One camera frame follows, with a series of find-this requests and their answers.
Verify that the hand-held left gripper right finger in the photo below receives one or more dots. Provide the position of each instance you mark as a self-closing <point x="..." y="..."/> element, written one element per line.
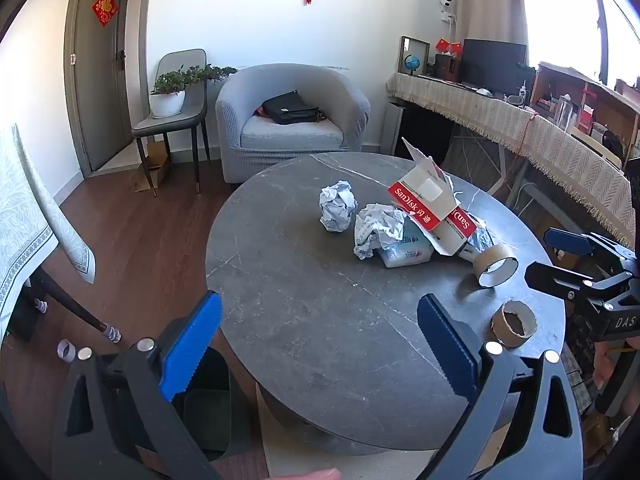
<point x="447" y="345"/>

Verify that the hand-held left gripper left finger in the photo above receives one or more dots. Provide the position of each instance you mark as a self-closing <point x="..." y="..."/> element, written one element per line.
<point x="192" y="345"/>

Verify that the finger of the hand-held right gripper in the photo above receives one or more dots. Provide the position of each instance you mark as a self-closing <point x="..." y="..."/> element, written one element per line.
<point x="567" y="241"/>
<point x="550" y="275"/>

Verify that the dark green trash bin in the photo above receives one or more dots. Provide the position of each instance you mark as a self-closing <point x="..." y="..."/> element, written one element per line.
<point x="207" y="410"/>

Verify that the plastic tissue packet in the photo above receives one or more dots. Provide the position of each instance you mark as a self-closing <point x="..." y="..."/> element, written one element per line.
<point x="407" y="255"/>

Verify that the large white paper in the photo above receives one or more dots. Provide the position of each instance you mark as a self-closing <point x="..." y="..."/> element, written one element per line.
<point x="377" y="227"/>

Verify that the red and white cardboard box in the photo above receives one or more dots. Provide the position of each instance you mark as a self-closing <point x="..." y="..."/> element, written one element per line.
<point x="425" y="205"/>

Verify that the white paper ball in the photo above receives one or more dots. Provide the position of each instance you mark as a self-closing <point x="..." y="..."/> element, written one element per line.
<point x="337" y="207"/>

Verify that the person's right hand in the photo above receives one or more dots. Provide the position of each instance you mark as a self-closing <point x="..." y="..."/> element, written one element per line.
<point x="602" y="370"/>

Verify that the person's left hand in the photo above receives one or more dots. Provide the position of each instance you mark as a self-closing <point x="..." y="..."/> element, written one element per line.
<point x="310" y="475"/>

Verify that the brown cardboard tape core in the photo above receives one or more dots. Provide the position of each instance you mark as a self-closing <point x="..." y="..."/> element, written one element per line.
<point x="500" y="332"/>

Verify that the clear tape roll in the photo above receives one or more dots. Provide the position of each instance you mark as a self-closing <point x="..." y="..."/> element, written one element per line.
<point x="482" y="262"/>

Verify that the clear plastic wrapper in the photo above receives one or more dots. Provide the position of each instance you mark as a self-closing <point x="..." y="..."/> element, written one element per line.
<point x="481" y="240"/>

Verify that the beige fringed table cloth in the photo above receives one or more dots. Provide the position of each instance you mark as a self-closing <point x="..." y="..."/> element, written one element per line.
<point x="525" y="135"/>

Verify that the black table leg with sock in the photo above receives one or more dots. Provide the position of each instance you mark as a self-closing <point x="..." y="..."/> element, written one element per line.
<point x="75" y="310"/>

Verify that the white tape roll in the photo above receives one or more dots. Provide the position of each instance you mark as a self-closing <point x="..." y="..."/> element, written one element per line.
<point x="65" y="351"/>

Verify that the open cardboard shelf box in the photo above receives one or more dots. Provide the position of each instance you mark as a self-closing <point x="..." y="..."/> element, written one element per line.
<point x="550" y="85"/>

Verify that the flat cardboard box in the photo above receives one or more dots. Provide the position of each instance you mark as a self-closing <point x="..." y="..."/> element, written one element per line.
<point x="150" y="172"/>

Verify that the black monitor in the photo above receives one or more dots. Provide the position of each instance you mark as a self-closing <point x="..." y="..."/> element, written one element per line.
<point x="492" y="65"/>

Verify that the pale green patterned tablecloth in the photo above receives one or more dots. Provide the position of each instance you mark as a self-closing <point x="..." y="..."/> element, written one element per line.
<point x="25" y="220"/>

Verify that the brown wooden box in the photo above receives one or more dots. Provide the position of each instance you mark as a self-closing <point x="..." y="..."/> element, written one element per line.
<point x="445" y="67"/>

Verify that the grey dining chair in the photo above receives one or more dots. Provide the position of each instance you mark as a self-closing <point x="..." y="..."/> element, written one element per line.
<point x="165" y="122"/>

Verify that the small red flags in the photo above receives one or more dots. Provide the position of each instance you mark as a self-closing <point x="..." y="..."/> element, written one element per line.
<point x="447" y="46"/>

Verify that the grey tub armchair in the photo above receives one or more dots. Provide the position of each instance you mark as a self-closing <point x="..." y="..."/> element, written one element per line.
<point x="295" y="140"/>

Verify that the small blue globe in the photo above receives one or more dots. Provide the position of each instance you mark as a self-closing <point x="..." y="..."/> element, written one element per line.
<point x="411" y="62"/>

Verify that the potted plant in white pot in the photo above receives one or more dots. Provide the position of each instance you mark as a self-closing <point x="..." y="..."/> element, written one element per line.
<point x="167" y="102"/>

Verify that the black bag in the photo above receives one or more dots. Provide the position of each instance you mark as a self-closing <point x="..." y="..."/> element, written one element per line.
<point x="290" y="107"/>

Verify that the grey door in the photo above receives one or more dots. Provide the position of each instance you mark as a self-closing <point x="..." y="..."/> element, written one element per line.
<point x="97" y="85"/>

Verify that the red diamond door decoration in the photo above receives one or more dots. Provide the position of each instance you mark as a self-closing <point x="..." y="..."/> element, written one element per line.
<point x="105" y="8"/>

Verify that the picture frame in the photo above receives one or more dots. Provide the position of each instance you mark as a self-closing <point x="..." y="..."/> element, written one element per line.
<point x="422" y="50"/>

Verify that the white security camera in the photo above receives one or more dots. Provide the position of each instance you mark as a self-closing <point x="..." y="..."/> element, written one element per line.
<point x="448" y="2"/>

